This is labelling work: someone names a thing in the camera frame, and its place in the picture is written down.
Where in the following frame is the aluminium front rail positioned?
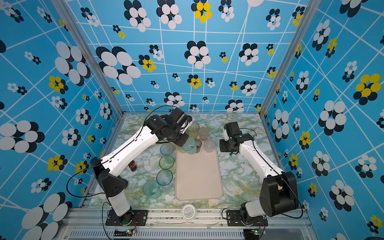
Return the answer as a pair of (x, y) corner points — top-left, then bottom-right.
(57, 209), (318, 240)

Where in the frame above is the teal glass lowest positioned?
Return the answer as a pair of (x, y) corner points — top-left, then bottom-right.
(143, 180), (162, 199)

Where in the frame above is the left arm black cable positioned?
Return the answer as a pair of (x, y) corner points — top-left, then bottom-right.
(65, 104), (178, 199)

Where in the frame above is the aluminium corner post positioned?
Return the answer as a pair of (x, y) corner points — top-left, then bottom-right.
(52, 0), (124, 117)
(259, 0), (321, 117)

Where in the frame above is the aluminium corner post left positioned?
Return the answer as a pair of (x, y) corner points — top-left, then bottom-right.
(52, 0), (124, 117)

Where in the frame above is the small grey glass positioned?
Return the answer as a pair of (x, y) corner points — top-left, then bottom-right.
(195, 139), (202, 154)

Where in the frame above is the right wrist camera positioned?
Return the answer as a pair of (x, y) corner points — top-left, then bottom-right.
(223, 122), (242, 141)

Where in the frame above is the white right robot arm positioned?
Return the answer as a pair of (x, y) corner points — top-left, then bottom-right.
(220, 134), (300, 221)

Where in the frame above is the blue short glass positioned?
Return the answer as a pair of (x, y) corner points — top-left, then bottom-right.
(160, 143), (175, 156)

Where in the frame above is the blue glass lower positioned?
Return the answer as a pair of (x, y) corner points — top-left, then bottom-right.
(156, 169), (174, 188)

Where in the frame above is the tall yellow glass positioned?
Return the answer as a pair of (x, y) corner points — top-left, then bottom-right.
(187, 122), (200, 139)

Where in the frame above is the beige plastic tray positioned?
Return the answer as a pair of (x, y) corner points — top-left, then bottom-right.
(175, 148), (223, 201)

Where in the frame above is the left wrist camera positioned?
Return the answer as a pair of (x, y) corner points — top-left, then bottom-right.
(169, 108), (193, 130)

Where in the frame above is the aluminium corner post right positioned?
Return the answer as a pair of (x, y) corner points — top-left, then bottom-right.
(259, 0), (321, 117)

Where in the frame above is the white round lid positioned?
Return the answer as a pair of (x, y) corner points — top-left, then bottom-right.
(182, 204), (197, 221)

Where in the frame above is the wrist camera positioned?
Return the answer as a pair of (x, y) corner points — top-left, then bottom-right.
(223, 122), (242, 141)
(169, 108), (193, 130)

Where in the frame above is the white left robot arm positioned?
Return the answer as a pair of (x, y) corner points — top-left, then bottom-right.
(90, 110), (193, 221)

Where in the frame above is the teal glass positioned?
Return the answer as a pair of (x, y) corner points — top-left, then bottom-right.
(181, 136), (197, 155)

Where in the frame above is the clear dotted glass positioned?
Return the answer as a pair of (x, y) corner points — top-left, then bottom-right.
(204, 139), (216, 153)

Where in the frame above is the light green short glass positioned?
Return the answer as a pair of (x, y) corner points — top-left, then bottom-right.
(177, 146), (187, 154)

